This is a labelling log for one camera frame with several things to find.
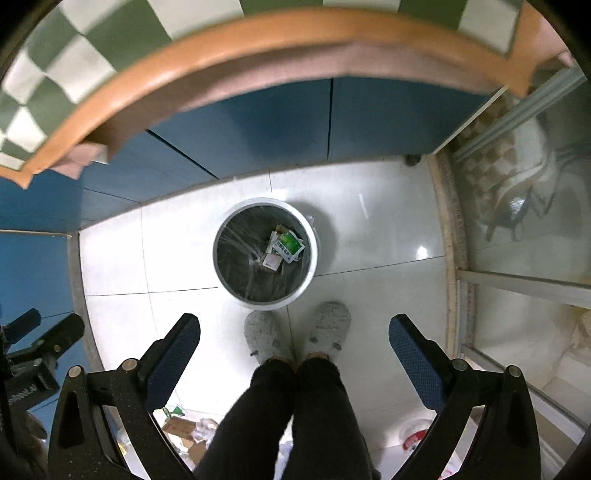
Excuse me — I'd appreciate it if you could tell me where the white round trash bin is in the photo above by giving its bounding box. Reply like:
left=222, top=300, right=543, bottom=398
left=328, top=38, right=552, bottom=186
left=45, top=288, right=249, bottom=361
left=212, top=198, right=320, bottom=309

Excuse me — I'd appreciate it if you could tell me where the wooden table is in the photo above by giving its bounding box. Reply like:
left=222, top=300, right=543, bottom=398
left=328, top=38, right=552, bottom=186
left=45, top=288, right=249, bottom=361
left=0, top=7, right=575, bottom=190

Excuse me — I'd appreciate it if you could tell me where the blue cabinet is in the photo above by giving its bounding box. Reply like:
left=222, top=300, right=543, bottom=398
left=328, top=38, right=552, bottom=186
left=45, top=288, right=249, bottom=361
left=0, top=76, right=496, bottom=232

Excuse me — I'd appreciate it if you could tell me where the glass sliding door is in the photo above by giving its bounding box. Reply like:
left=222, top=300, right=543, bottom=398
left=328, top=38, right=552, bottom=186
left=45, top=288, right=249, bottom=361
left=429, top=65, right=591, bottom=462

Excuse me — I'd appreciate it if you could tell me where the flat cardboard piece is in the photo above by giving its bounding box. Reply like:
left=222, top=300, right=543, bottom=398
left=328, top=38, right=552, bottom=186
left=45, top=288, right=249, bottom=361
left=161, top=415, right=197, bottom=440

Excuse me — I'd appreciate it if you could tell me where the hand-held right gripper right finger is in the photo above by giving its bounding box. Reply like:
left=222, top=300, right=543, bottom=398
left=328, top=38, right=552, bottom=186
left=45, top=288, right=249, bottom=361
left=389, top=314, right=548, bottom=480

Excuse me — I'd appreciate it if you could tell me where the person's grey slipper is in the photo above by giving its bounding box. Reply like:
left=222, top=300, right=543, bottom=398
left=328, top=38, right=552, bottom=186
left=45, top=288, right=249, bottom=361
left=302, top=301, right=352, bottom=361
left=244, top=310, right=294, bottom=366

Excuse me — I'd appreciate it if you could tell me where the person's leg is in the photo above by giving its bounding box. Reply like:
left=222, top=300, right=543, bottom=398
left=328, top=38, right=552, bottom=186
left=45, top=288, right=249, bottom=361
left=194, top=357, right=298, bottom=480
left=290, top=354, right=380, bottom=480

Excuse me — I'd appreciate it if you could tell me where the clear crumpled plastic wrapper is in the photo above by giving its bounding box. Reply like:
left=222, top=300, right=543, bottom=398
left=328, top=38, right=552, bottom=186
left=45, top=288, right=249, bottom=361
left=191, top=417, right=221, bottom=445

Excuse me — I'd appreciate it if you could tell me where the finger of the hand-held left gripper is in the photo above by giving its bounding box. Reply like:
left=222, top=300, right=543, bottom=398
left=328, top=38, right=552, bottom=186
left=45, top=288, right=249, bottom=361
left=0, top=308, right=42, bottom=343
left=7, top=314, right=86, bottom=370

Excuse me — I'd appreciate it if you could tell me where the clear plastic bin liner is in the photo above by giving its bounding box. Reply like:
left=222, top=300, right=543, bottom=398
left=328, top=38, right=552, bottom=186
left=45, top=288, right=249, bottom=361
left=215, top=203, right=319, bottom=301

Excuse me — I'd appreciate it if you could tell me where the green white packet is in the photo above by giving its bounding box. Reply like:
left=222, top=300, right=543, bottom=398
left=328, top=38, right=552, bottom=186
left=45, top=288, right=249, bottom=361
left=271, top=231, right=305, bottom=264

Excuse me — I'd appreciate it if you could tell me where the person's right leg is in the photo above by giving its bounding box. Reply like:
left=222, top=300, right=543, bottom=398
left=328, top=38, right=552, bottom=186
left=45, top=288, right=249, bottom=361
left=290, top=354, right=380, bottom=480

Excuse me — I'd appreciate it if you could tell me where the green white checkered tablecloth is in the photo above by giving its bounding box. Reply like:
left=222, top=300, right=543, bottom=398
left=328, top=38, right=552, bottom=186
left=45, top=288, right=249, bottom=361
left=0, top=0, right=527, bottom=171

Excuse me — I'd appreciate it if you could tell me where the person's left grey slipper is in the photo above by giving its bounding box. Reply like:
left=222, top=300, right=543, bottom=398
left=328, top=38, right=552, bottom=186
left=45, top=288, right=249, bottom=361
left=244, top=310, right=294, bottom=366

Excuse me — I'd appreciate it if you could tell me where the person's left leg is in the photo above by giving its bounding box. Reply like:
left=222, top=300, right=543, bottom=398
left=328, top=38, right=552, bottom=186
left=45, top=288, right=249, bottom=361
left=194, top=357, right=298, bottom=480

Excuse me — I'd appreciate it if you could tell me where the red white round container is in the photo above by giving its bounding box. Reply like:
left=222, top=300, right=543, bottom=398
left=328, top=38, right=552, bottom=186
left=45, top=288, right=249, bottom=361
left=399, top=417, right=437, bottom=451

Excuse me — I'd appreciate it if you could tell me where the person's right grey slipper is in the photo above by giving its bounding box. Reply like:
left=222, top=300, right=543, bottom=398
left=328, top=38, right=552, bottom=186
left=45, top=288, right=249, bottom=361
left=302, top=301, right=352, bottom=361

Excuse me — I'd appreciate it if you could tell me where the blue side panel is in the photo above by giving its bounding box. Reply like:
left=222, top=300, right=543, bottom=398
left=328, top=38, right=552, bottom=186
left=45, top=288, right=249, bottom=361
left=0, top=230, right=93, bottom=435

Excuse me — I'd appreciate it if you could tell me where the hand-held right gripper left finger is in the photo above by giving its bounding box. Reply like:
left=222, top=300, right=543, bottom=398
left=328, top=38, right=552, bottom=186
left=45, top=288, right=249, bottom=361
left=47, top=313, right=201, bottom=480

